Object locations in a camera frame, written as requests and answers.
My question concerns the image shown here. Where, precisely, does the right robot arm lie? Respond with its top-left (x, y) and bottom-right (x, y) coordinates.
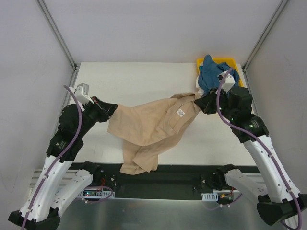
top-left (194, 86), bottom-right (307, 230)

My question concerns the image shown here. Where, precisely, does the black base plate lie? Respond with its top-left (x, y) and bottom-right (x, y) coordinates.
top-left (90, 163), bottom-right (233, 200)

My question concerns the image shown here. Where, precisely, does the blue t shirt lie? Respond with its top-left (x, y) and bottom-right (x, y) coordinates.
top-left (197, 54), bottom-right (239, 95)

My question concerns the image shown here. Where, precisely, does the aluminium frame post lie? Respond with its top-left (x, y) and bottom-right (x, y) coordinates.
top-left (35, 0), bottom-right (80, 70)
top-left (241, 0), bottom-right (291, 71)

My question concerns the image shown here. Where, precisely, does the left aluminium frame post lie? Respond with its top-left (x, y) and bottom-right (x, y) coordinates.
top-left (35, 0), bottom-right (80, 70)

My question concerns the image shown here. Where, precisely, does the right aluminium frame post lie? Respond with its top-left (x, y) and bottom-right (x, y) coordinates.
top-left (241, 0), bottom-right (291, 71)

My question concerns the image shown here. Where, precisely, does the white cable duct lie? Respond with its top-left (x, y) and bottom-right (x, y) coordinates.
top-left (76, 189), bottom-right (115, 199)
top-left (201, 193), bottom-right (218, 202)

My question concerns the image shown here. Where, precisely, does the yellow plastic bin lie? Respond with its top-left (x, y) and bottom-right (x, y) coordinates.
top-left (212, 57), bottom-right (246, 87)

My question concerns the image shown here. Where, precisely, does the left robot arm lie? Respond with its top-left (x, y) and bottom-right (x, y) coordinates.
top-left (8, 96), bottom-right (118, 230)

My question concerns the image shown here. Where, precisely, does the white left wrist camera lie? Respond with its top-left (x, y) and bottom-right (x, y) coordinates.
top-left (74, 83), bottom-right (94, 105)

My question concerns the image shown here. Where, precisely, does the beige t shirt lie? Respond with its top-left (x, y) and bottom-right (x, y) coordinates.
top-left (107, 92), bottom-right (200, 175)

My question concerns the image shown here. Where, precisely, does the aluminium front rail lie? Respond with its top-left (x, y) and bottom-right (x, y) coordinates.
top-left (30, 167), bottom-right (290, 194)

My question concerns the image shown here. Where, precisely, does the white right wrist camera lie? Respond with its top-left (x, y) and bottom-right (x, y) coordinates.
top-left (218, 71), bottom-right (236, 93)

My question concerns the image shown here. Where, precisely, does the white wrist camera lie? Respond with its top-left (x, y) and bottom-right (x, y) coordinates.
top-left (74, 83), bottom-right (94, 105)
top-left (218, 71), bottom-right (236, 93)

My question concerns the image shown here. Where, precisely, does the left white cable duct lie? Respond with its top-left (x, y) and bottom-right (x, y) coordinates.
top-left (76, 189), bottom-right (115, 199)

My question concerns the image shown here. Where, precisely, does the right white cable duct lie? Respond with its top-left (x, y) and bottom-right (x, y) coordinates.
top-left (201, 193), bottom-right (218, 202)

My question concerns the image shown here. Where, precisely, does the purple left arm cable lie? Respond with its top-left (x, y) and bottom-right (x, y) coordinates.
top-left (21, 85), bottom-right (114, 230)

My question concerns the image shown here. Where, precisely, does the white cloth in bin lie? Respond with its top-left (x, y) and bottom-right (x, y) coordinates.
top-left (195, 62), bottom-right (204, 96)

